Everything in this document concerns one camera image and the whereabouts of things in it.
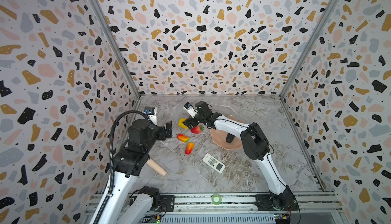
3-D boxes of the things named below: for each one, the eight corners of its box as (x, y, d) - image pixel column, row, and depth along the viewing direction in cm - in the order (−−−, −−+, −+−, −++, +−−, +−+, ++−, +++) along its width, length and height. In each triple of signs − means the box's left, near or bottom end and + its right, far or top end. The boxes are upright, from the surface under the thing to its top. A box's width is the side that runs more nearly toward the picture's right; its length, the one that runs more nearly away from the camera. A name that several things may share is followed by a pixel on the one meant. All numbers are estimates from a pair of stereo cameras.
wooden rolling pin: (146, 163, 89) (145, 162, 87) (151, 159, 90) (150, 157, 88) (164, 178, 84) (163, 176, 82) (168, 172, 85) (167, 171, 84)
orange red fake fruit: (184, 153, 93) (184, 151, 91) (188, 143, 97) (188, 141, 95) (191, 155, 92) (190, 153, 90) (194, 145, 97) (194, 142, 94)
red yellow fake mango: (176, 138, 99) (176, 136, 97) (179, 134, 101) (179, 132, 99) (186, 143, 97) (186, 141, 94) (189, 139, 99) (189, 137, 96)
